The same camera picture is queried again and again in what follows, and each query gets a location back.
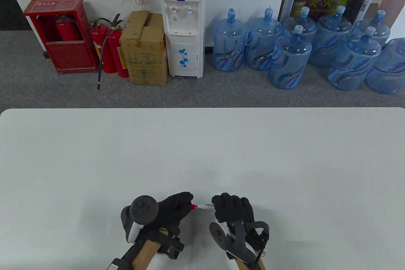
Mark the person's right hand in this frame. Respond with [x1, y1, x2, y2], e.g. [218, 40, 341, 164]
[211, 193, 255, 224]

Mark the person's left hand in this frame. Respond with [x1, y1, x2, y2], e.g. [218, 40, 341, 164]
[139, 192, 194, 260]

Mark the person's left forearm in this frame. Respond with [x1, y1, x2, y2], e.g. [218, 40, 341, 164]
[131, 238, 161, 270]

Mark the person's right forearm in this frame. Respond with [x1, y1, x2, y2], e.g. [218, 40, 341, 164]
[234, 251, 266, 270]

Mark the grey left hand controller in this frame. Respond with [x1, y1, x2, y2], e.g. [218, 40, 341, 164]
[121, 195, 159, 244]

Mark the grey hand controller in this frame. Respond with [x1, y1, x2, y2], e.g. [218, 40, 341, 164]
[121, 195, 159, 244]
[209, 221, 270, 263]

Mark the grey right hand controller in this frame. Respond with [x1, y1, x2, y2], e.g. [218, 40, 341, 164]
[209, 221, 270, 263]

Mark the brown cardboard box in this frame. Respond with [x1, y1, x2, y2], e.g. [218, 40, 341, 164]
[119, 10, 168, 86]

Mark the red fire extinguisher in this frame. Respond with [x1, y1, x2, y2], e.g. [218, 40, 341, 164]
[90, 18, 117, 74]
[97, 13, 130, 90]
[55, 15, 79, 42]

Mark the group of blue water jugs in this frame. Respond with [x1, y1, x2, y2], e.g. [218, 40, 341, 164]
[212, 5, 405, 95]

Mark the white water dispenser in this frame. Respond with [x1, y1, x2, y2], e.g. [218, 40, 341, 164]
[159, 0, 205, 79]

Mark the red fire extinguisher cabinet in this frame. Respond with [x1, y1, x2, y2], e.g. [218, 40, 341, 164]
[23, 0, 99, 75]

